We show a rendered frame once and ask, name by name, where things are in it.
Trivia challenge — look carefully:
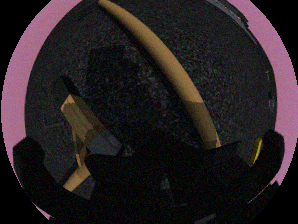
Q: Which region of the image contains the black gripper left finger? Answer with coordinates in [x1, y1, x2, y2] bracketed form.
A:
[84, 129, 165, 201]

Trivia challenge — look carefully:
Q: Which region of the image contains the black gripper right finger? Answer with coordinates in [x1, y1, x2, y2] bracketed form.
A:
[158, 128, 243, 205]

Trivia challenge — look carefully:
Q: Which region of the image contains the long wooden-handled scraper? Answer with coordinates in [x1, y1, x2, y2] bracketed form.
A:
[76, 0, 221, 149]

